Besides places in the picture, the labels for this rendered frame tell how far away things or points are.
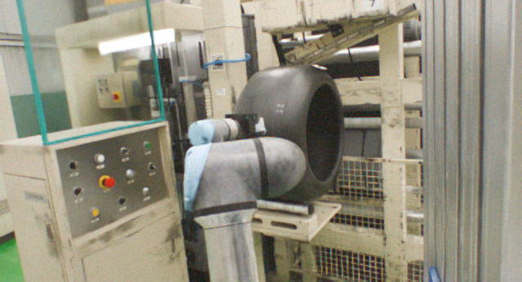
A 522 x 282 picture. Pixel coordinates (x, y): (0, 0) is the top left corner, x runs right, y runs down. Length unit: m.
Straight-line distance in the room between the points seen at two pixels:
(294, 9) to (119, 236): 1.23
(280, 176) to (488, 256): 0.49
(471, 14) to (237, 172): 0.49
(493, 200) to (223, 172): 0.51
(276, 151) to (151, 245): 1.16
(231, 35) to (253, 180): 1.09
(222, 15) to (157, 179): 0.79
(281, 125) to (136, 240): 0.80
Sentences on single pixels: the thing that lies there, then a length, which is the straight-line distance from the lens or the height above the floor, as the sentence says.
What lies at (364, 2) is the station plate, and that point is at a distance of 1.65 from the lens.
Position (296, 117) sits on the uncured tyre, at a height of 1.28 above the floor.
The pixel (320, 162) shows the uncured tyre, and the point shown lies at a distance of 1.80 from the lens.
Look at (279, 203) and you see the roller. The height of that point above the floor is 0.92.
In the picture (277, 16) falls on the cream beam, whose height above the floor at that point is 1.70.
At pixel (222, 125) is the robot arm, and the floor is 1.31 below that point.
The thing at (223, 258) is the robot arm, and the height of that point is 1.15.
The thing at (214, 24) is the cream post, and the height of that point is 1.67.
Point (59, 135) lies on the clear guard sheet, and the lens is 1.46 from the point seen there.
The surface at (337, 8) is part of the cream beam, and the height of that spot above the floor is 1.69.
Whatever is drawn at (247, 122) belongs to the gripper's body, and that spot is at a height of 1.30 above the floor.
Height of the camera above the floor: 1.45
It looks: 10 degrees down
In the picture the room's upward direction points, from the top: 5 degrees counter-clockwise
